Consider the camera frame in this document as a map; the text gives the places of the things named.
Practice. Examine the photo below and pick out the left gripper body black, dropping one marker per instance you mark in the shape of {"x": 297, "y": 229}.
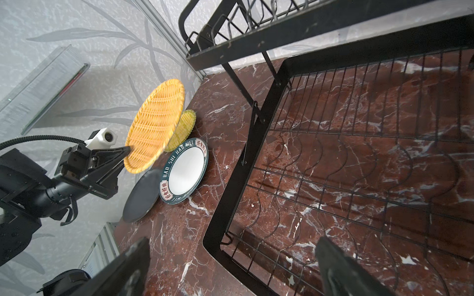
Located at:
{"x": 77, "y": 175}

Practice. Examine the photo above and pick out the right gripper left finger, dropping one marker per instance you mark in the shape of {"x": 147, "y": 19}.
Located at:
{"x": 124, "y": 276}

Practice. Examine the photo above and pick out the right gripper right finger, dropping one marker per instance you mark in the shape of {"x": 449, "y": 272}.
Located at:
{"x": 343, "y": 276}

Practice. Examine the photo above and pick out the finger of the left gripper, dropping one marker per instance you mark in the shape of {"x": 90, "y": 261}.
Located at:
{"x": 110, "y": 156}

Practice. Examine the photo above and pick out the orange woven round plate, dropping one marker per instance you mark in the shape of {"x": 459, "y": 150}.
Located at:
{"x": 154, "y": 125}

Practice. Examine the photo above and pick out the white plate dark green rim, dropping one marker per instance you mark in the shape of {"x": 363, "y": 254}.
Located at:
{"x": 184, "y": 171}

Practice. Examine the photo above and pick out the yellow-green round plate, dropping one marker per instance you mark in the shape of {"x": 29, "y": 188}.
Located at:
{"x": 182, "y": 131}

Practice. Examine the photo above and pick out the black wire dish rack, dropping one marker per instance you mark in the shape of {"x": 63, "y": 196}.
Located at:
{"x": 371, "y": 145}

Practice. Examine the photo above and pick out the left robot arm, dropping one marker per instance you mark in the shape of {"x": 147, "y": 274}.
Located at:
{"x": 28, "y": 194}

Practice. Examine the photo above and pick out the dark blue plate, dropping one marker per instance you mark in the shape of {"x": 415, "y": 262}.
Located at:
{"x": 143, "y": 196}

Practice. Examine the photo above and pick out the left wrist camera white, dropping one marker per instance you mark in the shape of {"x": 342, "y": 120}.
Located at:
{"x": 101, "y": 139}

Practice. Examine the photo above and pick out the aluminium front rail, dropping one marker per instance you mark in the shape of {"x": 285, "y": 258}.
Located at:
{"x": 102, "y": 252}

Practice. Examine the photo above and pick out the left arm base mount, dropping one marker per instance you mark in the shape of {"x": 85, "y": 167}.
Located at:
{"x": 66, "y": 283}

